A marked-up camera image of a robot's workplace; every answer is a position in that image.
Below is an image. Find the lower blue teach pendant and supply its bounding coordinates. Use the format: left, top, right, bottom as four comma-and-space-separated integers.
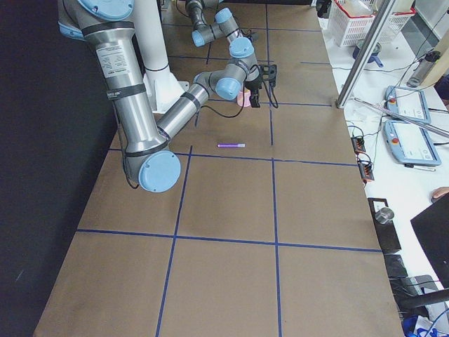
383, 120, 441, 167

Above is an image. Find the white red plastic basket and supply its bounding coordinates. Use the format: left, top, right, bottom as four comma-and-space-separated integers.
327, 1, 416, 47

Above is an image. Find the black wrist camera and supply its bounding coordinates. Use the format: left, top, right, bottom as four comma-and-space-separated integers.
260, 64, 277, 88

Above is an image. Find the purple marker pen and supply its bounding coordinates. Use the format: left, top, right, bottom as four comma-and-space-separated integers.
217, 143, 246, 148

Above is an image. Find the dark water bottle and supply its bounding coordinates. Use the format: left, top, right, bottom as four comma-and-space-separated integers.
406, 50, 441, 88

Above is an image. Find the black office chair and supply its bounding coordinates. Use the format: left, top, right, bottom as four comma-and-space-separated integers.
384, 254, 448, 319

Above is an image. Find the aluminium frame post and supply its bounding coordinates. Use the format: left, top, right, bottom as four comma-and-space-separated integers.
335, 0, 397, 109

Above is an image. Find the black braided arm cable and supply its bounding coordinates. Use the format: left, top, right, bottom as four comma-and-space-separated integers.
196, 65, 280, 119

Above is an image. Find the blue frying pan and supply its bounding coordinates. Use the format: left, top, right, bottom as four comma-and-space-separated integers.
352, 38, 387, 68

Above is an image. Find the small metal cup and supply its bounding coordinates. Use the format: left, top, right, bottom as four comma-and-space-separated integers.
375, 207, 394, 225

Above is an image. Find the blue teach pendant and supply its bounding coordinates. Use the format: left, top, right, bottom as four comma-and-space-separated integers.
384, 86, 431, 124
383, 120, 441, 167

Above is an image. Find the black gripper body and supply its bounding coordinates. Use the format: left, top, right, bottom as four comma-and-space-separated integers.
245, 70, 265, 91

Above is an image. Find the pink mesh pen holder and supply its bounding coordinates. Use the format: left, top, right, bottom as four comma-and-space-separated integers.
236, 88, 250, 107

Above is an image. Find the person's hand on mouse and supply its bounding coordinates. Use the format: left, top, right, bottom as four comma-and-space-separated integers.
431, 187, 449, 203

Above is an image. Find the upper blue teach pendant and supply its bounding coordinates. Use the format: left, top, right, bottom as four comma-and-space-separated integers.
384, 86, 431, 124

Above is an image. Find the black box under cup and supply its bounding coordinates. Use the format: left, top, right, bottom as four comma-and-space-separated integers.
368, 197, 401, 254

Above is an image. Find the black monitor corner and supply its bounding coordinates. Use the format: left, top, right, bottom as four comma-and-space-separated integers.
410, 199, 448, 288

